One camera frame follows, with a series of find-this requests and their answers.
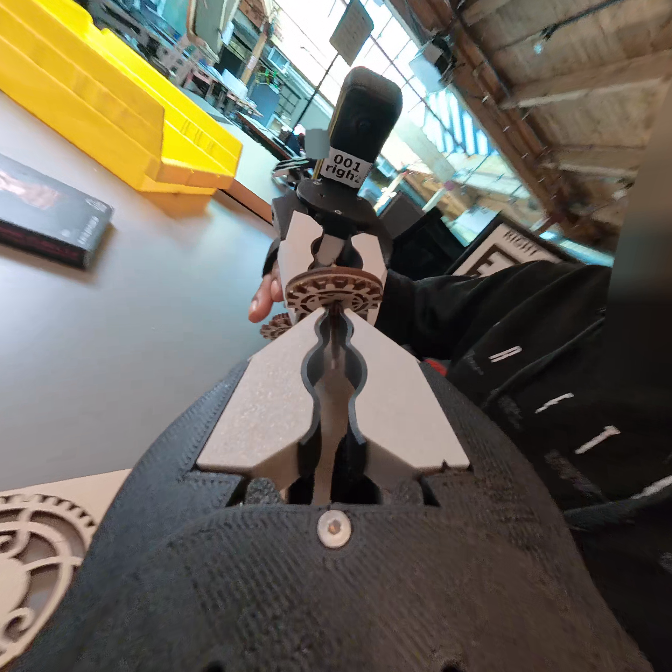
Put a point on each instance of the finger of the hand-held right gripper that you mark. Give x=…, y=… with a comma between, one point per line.
x=370, y=252
x=299, y=246

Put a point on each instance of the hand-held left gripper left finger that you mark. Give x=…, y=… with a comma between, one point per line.
x=262, y=409

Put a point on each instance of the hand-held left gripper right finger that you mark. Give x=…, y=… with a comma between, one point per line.
x=409, y=414

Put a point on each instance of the wooden gear clock assembly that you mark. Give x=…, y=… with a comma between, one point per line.
x=336, y=294

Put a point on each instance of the person's right forearm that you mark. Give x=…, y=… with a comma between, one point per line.
x=472, y=309

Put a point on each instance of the person's right hand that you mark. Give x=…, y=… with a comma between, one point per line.
x=265, y=299

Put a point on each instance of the hanging sign on pole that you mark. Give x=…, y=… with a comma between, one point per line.
x=351, y=29

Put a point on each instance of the black and white framed sign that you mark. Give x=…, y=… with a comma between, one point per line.
x=504, y=257

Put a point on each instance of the person's black hoodie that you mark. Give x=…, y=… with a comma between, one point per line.
x=551, y=420

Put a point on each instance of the wooden sheet with large gear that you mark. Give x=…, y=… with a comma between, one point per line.
x=52, y=504

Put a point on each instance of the nested yellow plastic bins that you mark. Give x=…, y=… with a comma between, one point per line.
x=105, y=105

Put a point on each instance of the black puzzle box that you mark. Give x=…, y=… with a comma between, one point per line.
x=42, y=210

